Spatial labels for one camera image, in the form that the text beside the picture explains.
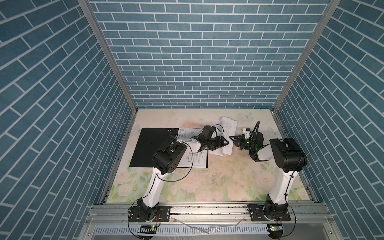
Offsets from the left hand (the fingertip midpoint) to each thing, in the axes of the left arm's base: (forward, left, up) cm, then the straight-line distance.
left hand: (225, 144), depth 96 cm
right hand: (+5, -2, +3) cm, 6 cm away
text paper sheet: (+13, -5, 0) cm, 14 cm away
